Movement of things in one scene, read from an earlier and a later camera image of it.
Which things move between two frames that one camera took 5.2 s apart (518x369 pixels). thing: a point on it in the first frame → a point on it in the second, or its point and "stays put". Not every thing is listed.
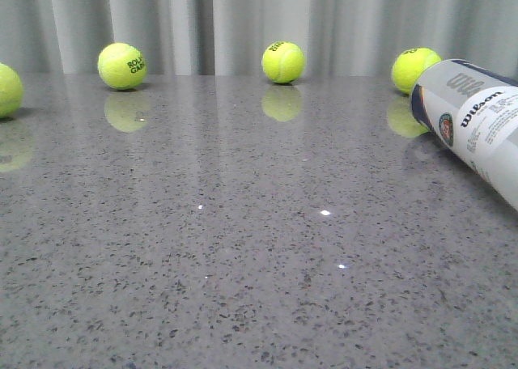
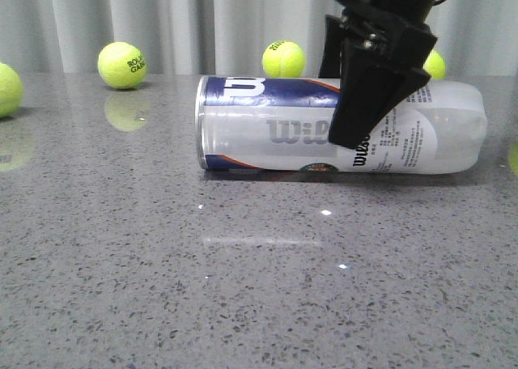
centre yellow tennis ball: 283,62 stays put
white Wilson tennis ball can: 473,112 → 271,123
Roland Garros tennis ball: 121,66 stays put
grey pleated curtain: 226,27 stays put
